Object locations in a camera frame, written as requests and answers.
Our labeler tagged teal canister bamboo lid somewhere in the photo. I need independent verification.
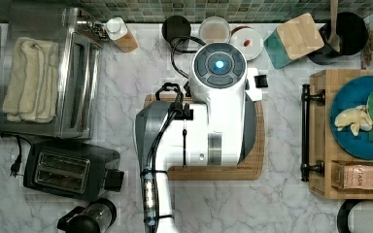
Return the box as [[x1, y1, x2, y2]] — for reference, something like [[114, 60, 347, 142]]
[[264, 13, 324, 69]]

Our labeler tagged wooden spoon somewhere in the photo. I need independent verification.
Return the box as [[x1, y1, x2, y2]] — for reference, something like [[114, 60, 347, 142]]
[[328, 0, 340, 52]]

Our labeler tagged black two-slot toaster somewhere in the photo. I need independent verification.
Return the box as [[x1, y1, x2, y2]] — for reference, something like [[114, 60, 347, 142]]
[[23, 140, 124, 201]]

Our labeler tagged black toaster power cord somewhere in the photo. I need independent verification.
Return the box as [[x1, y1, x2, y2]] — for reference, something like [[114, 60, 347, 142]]
[[0, 132, 30, 179]]

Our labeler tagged plush peeled banana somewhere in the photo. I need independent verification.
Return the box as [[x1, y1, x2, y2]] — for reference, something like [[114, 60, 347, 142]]
[[334, 105, 373, 136]]

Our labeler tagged pink tea box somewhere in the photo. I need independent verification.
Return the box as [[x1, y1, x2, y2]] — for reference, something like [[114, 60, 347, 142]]
[[331, 164, 373, 189]]

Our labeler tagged black utensil pot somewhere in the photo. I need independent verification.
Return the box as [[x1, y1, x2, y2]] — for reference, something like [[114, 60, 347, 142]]
[[308, 12, 369, 65]]

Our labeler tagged bamboo drawer organizer box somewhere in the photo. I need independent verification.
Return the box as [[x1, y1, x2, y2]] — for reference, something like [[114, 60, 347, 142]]
[[309, 69, 373, 200]]

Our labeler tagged blue plate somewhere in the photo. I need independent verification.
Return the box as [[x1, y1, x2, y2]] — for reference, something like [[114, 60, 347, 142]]
[[329, 76, 373, 160]]

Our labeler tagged orange juice bottle white cap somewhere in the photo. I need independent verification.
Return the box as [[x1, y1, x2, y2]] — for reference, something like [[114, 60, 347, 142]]
[[105, 17, 138, 53]]

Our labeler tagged small black round container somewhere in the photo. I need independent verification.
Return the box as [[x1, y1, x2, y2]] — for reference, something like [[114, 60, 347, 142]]
[[161, 16, 191, 53]]

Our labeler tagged beige folded towel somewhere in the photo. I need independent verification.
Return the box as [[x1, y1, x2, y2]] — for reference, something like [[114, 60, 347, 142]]
[[2, 37, 59, 123]]

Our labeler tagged black and white round appliance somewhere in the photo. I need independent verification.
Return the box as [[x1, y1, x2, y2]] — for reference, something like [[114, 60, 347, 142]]
[[337, 200, 373, 233]]

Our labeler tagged bamboo cutting board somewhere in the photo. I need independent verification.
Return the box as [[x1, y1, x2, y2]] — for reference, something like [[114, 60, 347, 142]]
[[135, 95, 265, 181]]

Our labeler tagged black coffee grinder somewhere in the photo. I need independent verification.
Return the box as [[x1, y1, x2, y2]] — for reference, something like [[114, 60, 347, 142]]
[[57, 198, 117, 233]]

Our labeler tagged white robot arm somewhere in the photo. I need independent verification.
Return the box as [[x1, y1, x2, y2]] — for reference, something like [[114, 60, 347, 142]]
[[134, 43, 262, 233]]

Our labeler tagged silver toaster oven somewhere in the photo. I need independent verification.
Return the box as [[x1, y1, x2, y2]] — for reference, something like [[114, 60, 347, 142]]
[[0, 4, 106, 139]]

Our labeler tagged white lidded bowl red knob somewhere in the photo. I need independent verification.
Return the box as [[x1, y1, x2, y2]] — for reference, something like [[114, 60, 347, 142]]
[[230, 26, 263, 60]]

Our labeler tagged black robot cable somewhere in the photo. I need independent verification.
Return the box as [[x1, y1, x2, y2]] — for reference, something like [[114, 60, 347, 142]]
[[145, 35, 208, 233]]

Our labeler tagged clear cereal canister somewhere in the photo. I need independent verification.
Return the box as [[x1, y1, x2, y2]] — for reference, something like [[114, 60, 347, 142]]
[[198, 17, 231, 43]]

